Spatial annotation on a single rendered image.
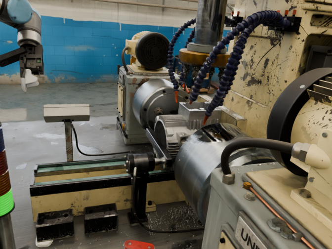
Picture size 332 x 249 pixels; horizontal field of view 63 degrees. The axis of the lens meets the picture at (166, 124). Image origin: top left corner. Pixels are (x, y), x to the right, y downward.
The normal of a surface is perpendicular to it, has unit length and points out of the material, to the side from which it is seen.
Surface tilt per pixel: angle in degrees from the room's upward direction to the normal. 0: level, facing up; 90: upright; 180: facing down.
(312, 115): 67
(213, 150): 35
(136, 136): 90
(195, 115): 90
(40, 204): 90
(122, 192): 90
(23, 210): 0
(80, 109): 50
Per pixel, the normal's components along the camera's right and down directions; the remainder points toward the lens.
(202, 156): -0.69, -0.56
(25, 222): 0.07, -0.93
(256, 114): -0.95, 0.04
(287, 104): -0.85, -0.32
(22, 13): 0.81, 0.28
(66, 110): 0.29, -0.32
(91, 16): 0.38, 0.35
